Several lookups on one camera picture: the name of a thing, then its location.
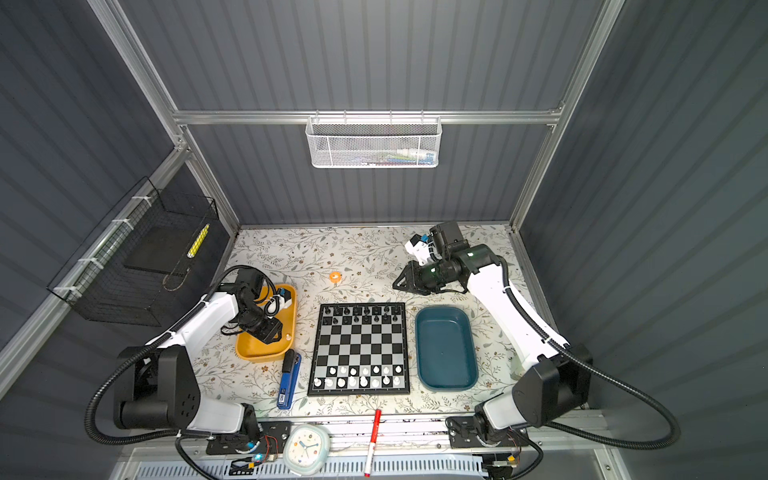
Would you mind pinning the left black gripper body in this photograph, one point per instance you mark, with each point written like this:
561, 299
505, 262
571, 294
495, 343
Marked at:
259, 325

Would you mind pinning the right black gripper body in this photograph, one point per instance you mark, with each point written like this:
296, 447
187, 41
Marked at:
427, 278

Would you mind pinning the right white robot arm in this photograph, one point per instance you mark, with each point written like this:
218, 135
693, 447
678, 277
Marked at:
557, 374

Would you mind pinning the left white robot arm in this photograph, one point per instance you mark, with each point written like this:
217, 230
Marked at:
154, 393

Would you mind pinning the yellow plastic tray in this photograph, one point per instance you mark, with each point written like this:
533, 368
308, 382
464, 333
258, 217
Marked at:
250, 349

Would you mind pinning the blue stapler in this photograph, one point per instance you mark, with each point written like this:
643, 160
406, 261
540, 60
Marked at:
289, 378

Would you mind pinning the teal plastic tray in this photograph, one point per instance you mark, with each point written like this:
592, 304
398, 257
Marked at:
446, 359

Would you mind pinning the black white chessboard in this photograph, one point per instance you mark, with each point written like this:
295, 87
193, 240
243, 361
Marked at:
360, 349

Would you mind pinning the pale green cup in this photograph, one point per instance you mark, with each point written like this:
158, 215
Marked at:
517, 368

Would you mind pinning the small white clock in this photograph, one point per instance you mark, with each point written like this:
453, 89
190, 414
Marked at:
306, 450

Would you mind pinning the red white marker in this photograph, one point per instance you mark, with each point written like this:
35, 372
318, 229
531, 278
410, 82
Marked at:
368, 466

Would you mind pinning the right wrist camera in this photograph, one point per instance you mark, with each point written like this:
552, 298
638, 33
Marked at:
440, 243

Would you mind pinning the black wire basket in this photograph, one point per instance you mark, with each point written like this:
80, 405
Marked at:
152, 265

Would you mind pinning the white wire basket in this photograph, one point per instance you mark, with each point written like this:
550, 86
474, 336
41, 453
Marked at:
389, 144

